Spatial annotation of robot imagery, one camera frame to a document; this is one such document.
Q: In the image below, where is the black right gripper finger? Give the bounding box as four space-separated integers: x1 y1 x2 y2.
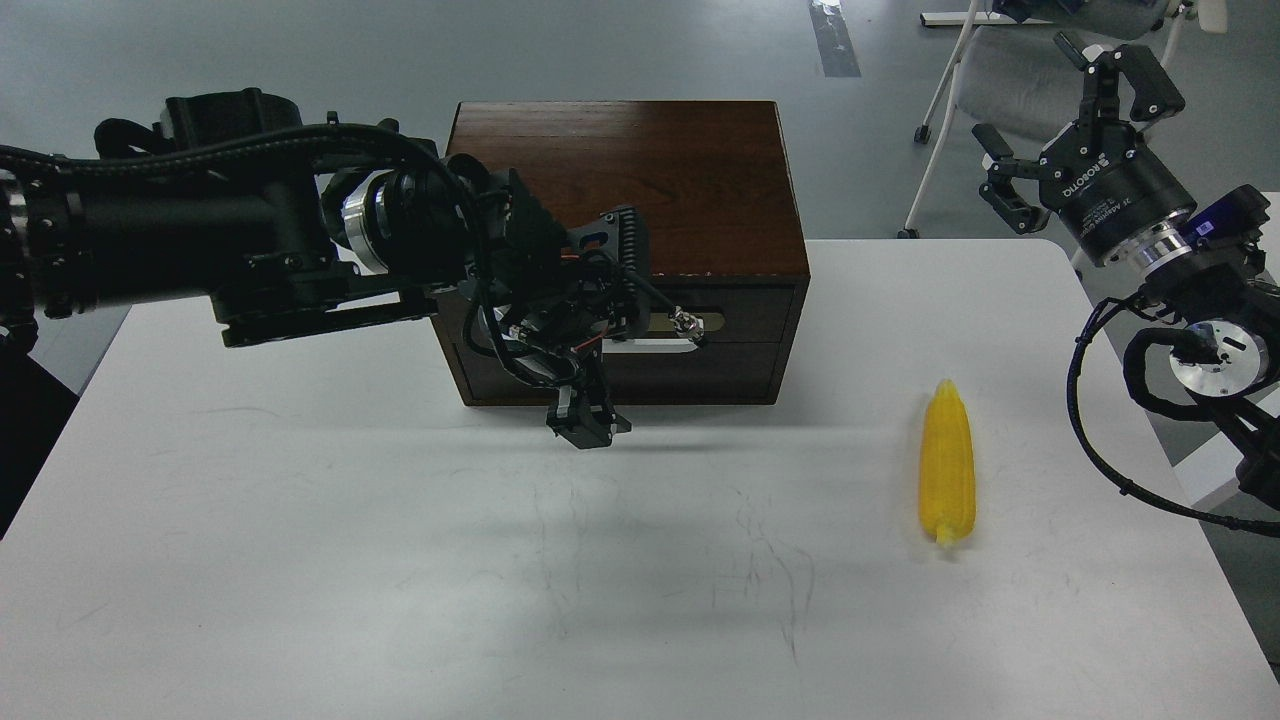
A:
1053 31 1187 126
972 123 1060 234

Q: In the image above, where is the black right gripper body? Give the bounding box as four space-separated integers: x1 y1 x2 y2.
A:
1038 122 1197 266

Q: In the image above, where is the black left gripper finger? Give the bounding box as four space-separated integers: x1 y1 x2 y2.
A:
547 386 590 448
585 377 634 446

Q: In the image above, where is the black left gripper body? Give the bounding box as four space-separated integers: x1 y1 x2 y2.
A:
396 169 653 391

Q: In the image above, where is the wooden drawer with white handle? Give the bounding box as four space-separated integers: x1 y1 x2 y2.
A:
440 283 797 406

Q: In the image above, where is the yellow corn cob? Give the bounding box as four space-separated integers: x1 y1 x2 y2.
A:
918 379 977 548

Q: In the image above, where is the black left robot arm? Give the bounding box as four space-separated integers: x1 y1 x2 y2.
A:
1 88 657 448

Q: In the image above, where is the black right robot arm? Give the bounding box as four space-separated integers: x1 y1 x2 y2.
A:
973 32 1277 507

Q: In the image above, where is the dark wooden drawer cabinet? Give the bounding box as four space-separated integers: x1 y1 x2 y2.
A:
447 100 810 405

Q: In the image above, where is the grey office chair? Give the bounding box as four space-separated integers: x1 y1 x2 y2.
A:
899 1 1228 238

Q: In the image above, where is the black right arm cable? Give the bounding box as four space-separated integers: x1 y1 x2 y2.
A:
1066 297 1280 527

